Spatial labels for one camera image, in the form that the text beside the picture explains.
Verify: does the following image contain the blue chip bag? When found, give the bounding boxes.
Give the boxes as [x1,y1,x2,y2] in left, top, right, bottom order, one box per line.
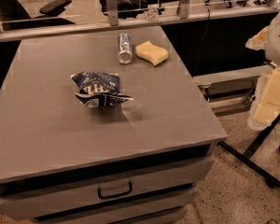
[71,72,133,108]

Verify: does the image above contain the grey drawer cabinet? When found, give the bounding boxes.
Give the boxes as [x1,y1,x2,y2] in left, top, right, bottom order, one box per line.
[0,32,226,224]

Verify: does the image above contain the yellow sponge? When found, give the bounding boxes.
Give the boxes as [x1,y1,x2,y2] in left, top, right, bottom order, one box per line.
[135,41,169,66]

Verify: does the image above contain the grey low bench shelf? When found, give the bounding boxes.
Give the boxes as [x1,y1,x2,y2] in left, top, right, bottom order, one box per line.
[193,64,273,100]

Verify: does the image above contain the black metal stand base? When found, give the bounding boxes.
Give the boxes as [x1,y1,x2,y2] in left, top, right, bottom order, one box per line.
[217,102,280,189]

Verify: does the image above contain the glass partition railing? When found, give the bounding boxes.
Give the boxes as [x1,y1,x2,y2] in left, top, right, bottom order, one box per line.
[0,0,280,42]

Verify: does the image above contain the black office chair left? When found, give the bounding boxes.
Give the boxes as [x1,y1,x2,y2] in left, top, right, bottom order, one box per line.
[0,0,76,32]

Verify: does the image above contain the black drawer handle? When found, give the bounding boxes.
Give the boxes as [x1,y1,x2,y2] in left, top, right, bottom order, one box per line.
[97,181,133,200]

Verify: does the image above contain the black hanging cable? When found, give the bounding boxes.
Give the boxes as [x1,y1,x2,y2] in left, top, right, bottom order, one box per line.
[192,9,211,77]

